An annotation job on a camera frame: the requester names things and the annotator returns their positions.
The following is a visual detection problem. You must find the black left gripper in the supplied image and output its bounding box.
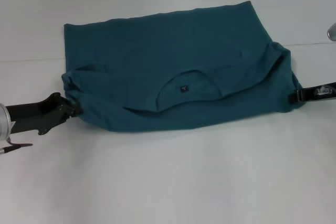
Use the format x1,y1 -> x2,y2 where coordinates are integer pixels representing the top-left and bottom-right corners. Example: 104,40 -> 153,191
5,92 -> 83,137

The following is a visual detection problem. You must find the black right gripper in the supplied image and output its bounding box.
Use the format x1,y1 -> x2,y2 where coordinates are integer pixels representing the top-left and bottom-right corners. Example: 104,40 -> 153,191
288,81 -> 336,104

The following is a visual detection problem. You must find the teal shirt with FREE print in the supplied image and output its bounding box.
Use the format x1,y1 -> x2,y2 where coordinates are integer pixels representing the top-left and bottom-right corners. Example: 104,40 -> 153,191
60,0 -> 305,133

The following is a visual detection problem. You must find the grey left gripper cable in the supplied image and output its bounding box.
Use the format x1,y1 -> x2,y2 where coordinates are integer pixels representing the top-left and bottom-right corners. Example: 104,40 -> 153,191
0,142 -> 34,155

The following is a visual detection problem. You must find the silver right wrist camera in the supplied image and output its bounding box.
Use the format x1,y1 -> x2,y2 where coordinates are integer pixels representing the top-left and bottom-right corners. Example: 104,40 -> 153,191
327,22 -> 336,42

